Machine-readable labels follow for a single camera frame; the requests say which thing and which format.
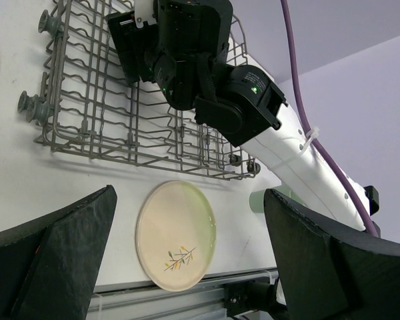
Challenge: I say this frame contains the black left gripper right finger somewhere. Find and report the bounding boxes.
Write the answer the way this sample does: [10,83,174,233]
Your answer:
[264,189,400,319]

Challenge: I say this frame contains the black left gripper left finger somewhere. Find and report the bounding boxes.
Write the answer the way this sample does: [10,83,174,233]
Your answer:
[0,185,117,319]

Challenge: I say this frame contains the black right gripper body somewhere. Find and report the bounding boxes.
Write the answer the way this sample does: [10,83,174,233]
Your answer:
[106,1,233,110]

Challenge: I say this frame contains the grey wire dish rack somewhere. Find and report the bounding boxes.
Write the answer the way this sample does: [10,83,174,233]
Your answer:
[17,1,260,180]

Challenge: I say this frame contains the pale green cup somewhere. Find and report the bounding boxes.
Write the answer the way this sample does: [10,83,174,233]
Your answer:
[249,185,304,213]

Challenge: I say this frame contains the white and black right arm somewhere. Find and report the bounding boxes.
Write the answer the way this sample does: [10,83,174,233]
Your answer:
[106,1,377,235]

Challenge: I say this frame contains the large pink green plate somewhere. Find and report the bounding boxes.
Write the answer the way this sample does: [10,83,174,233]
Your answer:
[135,181,217,292]

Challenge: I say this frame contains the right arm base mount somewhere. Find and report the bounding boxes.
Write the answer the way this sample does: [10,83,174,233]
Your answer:
[224,277,289,319]

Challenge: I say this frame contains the aluminium rail frame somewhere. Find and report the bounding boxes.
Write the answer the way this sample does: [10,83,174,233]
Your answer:
[86,268,278,319]

